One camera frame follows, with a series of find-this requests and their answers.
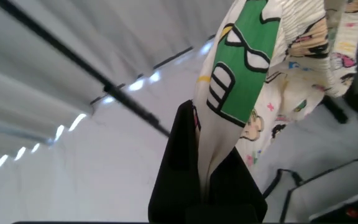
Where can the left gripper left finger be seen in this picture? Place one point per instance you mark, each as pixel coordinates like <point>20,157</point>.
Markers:
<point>179,174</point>

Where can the white curtain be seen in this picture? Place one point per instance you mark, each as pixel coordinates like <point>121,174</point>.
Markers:
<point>73,25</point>

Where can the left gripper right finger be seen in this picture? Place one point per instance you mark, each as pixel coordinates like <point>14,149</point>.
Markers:
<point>238,196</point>

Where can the cream printed garment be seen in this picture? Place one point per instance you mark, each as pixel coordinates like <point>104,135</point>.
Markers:
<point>244,62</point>

